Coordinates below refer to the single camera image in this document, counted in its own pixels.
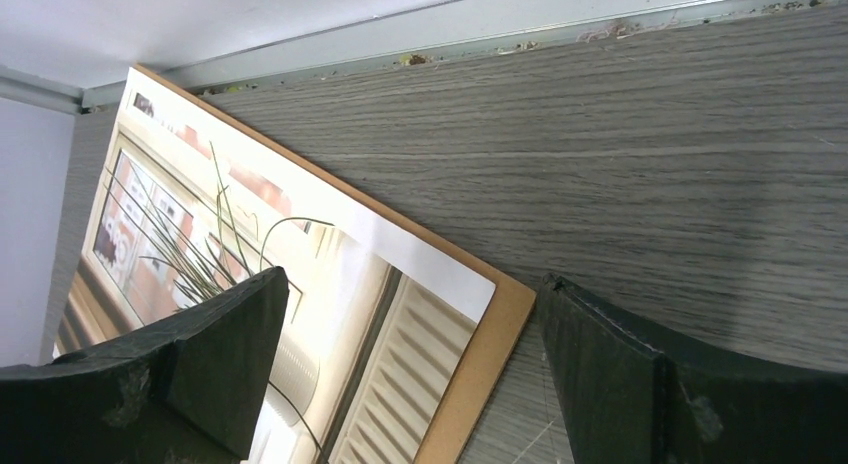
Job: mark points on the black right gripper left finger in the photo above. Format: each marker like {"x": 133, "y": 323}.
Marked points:
{"x": 185, "y": 389}

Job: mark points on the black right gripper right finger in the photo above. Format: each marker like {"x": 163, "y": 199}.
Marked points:
{"x": 634, "y": 391}

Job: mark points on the plant photo print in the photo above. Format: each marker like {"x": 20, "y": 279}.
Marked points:
{"x": 377, "y": 319}

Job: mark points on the brown backing board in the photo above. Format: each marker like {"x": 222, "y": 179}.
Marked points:
{"x": 490, "y": 346}

